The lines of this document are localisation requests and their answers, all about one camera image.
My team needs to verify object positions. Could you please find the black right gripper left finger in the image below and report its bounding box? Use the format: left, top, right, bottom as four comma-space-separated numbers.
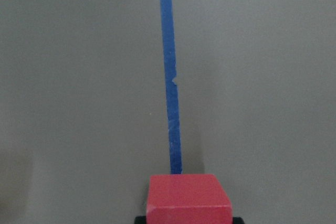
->
134, 216, 146, 224

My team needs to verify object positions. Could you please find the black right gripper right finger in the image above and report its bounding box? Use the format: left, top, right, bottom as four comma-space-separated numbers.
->
233, 217, 244, 224

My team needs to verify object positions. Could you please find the red cube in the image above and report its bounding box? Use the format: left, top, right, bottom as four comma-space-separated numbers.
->
146, 174, 233, 223

